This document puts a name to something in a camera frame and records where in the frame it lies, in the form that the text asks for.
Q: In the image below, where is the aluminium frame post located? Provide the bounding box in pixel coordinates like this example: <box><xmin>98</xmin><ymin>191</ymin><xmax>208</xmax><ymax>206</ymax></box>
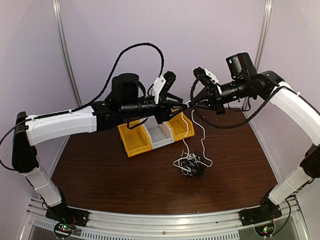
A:
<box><xmin>254</xmin><ymin>0</ymin><xmax>273</xmax><ymax>71</ymax></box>
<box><xmin>52</xmin><ymin>0</ymin><xmax>82</xmax><ymax>107</ymax></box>

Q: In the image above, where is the right yellow plastic bin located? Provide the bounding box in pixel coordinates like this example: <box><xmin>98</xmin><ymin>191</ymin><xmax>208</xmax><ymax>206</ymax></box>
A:
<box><xmin>167</xmin><ymin>112</ymin><xmax>195</xmax><ymax>142</ymax></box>

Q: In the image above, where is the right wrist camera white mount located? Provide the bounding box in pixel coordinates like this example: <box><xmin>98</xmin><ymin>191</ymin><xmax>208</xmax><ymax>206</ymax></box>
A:
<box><xmin>193</xmin><ymin>67</ymin><xmax>222</xmax><ymax>94</ymax></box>

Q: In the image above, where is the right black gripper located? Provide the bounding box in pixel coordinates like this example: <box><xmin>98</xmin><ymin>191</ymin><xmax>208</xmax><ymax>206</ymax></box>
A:
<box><xmin>189</xmin><ymin>76</ymin><xmax>250</xmax><ymax>115</ymax></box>

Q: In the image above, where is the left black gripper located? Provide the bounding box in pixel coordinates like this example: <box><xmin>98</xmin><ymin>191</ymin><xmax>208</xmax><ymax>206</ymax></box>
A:
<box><xmin>120</xmin><ymin>93</ymin><xmax>188</xmax><ymax>124</ymax></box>

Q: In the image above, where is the thick white cable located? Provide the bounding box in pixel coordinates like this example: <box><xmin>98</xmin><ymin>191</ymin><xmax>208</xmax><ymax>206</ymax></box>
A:
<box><xmin>172</xmin><ymin>102</ymin><xmax>214</xmax><ymax>176</ymax></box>

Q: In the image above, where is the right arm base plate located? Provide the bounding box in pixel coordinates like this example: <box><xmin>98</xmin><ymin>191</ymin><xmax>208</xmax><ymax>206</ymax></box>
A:
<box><xmin>238</xmin><ymin>206</ymin><xmax>282</xmax><ymax>226</ymax></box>

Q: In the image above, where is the front aluminium rail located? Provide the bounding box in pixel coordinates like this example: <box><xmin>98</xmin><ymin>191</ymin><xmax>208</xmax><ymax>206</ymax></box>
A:
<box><xmin>18</xmin><ymin>197</ymin><xmax>311</xmax><ymax>240</ymax></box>

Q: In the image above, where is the left yellow plastic bin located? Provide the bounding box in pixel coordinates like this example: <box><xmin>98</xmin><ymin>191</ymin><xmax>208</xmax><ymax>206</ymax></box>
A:
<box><xmin>117</xmin><ymin>123</ymin><xmax>152</xmax><ymax>158</ymax></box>

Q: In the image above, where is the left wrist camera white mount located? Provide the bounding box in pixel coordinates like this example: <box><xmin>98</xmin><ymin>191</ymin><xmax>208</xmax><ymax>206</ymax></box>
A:
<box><xmin>151</xmin><ymin>71</ymin><xmax>177</xmax><ymax>105</ymax></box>

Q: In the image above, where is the right round controller board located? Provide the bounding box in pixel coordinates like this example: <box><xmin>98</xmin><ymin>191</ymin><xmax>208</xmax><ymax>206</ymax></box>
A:
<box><xmin>254</xmin><ymin>224</ymin><xmax>275</xmax><ymax>238</ymax></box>

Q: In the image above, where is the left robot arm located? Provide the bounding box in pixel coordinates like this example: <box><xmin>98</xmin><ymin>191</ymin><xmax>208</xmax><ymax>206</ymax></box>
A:
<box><xmin>12</xmin><ymin>71</ymin><xmax>187</xmax><ymax>222</ymax></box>

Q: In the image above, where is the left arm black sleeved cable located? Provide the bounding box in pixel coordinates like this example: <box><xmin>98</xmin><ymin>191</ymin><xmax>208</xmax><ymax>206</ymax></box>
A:
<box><xmin>0</xmin><ymin>42</ymin><xmax>166</xmax><ymax>171</ymax></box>

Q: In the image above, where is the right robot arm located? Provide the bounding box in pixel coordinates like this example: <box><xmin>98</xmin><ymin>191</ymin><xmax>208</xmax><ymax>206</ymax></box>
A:
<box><xmin>189</xmin><ymin>52</ymin><xmax>320</xmax><ymax>221</ymax></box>

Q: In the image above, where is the right aluminium frame post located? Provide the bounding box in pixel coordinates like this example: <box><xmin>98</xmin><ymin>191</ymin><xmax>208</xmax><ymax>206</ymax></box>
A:
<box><xmin>254</xmin><ymin>0</ymin><xmax>273</xmax><ymax>71</ymax></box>

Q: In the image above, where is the round controller board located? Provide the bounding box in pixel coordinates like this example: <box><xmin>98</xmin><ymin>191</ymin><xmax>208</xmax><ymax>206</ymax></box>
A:
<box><xmin>53</xmin><ymin>223</ymin><xmax>75</xmax><ymax>238</ymax></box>
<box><xmin>254</xmin><ymin>224</ymin><xmax>275</xmax><ymax>238</ymax></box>

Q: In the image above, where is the right arm black sleeved cable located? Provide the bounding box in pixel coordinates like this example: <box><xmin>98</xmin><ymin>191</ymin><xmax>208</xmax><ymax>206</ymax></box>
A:
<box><xmin>189</xmin><ymin>77</ymin><xmax>281</xmax><ymax>129</ymax></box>

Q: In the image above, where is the black tangled cable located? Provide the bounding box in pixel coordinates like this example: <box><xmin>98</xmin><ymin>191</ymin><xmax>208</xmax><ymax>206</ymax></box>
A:
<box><xmin>178</xmin><ymin>146</ymin><xmax>211</xmax><ymax>183</ymax></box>

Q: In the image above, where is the left round controller board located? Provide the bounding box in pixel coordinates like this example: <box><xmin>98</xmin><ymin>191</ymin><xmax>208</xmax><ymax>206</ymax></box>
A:
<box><xmin>53</xmin><ymin>223</ymin><xmax>75</xmax><ymax>238</ymax></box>

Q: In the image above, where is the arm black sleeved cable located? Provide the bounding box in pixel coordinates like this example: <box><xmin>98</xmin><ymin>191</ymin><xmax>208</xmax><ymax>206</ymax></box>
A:
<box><xmin>189</xmin><ymin>77</ymin><xmax>281</xmax><ymax>129</ymax></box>
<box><xmin>0</xmin><ymin>42</ymin><xmax>166</xmax><ymax>171</ymax></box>

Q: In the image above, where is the yellow plastic bin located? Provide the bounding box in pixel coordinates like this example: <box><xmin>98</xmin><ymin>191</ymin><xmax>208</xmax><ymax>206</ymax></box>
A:
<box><xmin>117</xmin><ymin>123</ymin><xmax>152</xmax><ymax>158</ymax></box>
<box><xmin>167</xmin><ymin>112</ymin><xmax>195</xmax><ymax>142</ymax></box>

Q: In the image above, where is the white plastic bin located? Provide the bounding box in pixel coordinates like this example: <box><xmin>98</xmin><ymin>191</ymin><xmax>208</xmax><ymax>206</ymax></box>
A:
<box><xmin>144</xmin><ymin>117</ymin><xmax>174</xmax><ymax>150</ymax></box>

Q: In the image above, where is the left aluminium frame post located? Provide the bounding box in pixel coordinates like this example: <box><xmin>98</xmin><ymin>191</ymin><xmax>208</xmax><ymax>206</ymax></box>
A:
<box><xmin>52</xmin><ymin>0</ymin><xmax>82</xmax><ymax>107</ymax></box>

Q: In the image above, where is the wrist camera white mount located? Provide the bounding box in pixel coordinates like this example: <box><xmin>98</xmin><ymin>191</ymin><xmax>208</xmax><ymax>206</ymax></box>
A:
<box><xmin>151</xmin><ymin>71</ymin><xmax>177</xmax><ymax>105</ymax></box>
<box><xmin>193</xmin><ymin>67</ymin><xmax>222</xmax><ymax>94</ymax></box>

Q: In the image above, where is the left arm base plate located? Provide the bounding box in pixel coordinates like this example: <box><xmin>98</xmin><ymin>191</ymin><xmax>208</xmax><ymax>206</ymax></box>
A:
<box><xmin>45</xmin><ymin>205</ymin><xmax>89</xmax><ymax>227</ymax></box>

